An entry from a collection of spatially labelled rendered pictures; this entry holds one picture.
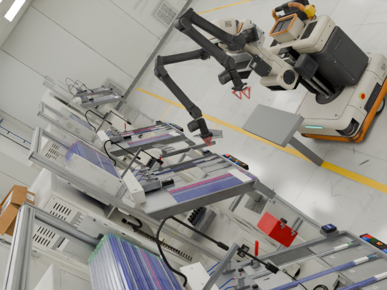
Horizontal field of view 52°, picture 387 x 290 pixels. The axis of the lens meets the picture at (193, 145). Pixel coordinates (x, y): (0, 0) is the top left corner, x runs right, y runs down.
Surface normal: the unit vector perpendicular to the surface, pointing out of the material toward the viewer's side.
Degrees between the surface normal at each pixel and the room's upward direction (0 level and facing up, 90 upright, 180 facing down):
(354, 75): 90
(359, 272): 47
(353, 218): 0
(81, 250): 90
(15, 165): 90
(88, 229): 90
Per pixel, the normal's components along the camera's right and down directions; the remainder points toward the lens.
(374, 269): -0.11, -0.96
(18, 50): 0.33, 0.21
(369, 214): -0.76, -0.52
